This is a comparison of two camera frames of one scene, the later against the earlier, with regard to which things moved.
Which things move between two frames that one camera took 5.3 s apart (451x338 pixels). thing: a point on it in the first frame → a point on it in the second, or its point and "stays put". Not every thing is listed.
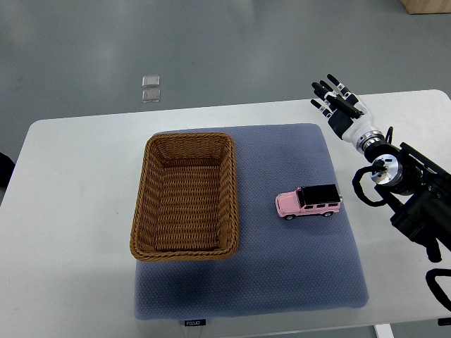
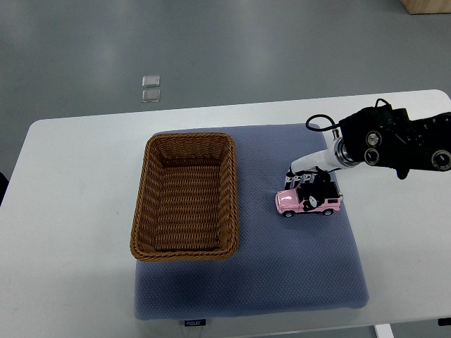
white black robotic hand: [347, 116] → [311, 174]
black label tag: [195, 322] stays put
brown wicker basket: [186, 202] stays put
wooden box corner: [427, 6] stays put
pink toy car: [311, 200] stays put
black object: [6, 167] → [3, 184]
